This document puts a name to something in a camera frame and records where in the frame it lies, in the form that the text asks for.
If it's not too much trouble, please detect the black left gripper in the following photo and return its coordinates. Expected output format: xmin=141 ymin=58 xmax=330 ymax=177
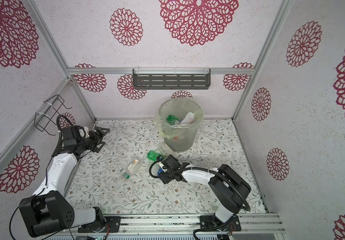
xmin=77 ymin=126 xmax=109 ymax=153

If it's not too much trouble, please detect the crushed Pocari bottle blue label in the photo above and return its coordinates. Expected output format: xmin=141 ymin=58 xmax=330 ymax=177
xmin=157 ymin=168 xmax=164 ymax=176

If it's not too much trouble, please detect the green bottle yellow cap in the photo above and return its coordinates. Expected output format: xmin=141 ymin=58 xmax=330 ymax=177
xmin=146 ymin=151 xmax=164 ymax=162
xmin=166 ymin=115 xmax=181 ymax=126

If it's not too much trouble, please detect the clear bottle white yellow label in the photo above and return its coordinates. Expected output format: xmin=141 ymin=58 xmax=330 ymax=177
xmin=121 ymin=158 xmax=143 ymax=181

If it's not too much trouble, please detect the clear bottle red cap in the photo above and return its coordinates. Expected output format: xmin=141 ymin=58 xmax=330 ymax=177
xmin=180 ymin=112 xmax=195 ymax=126

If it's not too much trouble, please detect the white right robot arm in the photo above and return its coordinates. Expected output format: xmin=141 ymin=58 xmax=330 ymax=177
xmin=149 ymin=155 xmax=251 ymax=234

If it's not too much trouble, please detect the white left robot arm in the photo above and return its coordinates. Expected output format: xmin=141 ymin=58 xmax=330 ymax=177
xmin=18 ymin=126 xmax=110 ymax=238

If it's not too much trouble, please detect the silver mesh waste bin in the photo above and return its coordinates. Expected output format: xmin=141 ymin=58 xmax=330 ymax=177
xmin=154 ymin=98 xmax=204 ymax=152

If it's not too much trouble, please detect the green plastic bin liner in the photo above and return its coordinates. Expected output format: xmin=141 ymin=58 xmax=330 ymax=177
xmin=153 ymin=98 xmax=204 ymax=139

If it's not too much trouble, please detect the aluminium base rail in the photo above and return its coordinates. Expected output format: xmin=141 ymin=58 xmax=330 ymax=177
xmin=33 ymin=212 xmax=286 ymax=236

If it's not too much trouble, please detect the black wire wall rack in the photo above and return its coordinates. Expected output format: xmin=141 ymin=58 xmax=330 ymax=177
xmin=33 ymin=94 xmax=72 ymax=136

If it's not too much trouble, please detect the dark grey wall shelf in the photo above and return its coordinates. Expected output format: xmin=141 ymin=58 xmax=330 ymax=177
xmin=132 ymin=69 xmax=211 ymax=90

